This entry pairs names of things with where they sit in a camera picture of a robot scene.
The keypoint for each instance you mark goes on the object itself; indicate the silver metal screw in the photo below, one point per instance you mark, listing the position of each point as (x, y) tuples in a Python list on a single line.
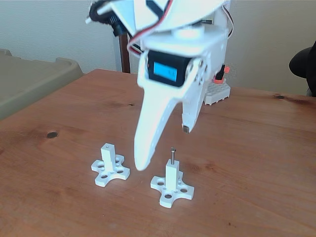
[(173, 155)]

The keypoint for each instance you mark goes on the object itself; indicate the orange black table clamp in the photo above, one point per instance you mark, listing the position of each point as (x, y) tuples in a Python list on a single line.
[(220, 74)]

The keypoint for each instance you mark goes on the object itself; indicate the person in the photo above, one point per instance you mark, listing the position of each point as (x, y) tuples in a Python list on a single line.
[(304, 64)]

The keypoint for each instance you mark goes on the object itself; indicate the olive plastic bin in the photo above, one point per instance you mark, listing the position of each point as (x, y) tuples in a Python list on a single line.
[(32, 81)]

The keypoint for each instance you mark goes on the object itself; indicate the white perforated base plate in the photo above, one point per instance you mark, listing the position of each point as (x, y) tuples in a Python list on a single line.
[(218, 92)]

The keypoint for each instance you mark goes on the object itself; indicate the dark brown wooden post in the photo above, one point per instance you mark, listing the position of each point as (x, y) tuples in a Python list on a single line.
[(124, 56)]

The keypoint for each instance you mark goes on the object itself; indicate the white cross-base post stand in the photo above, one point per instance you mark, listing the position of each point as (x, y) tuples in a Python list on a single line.
[(107, 158), (172, 177)]

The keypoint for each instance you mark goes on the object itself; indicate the black wrist camera white mount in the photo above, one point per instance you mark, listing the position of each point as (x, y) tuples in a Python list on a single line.
[(103, 14)]

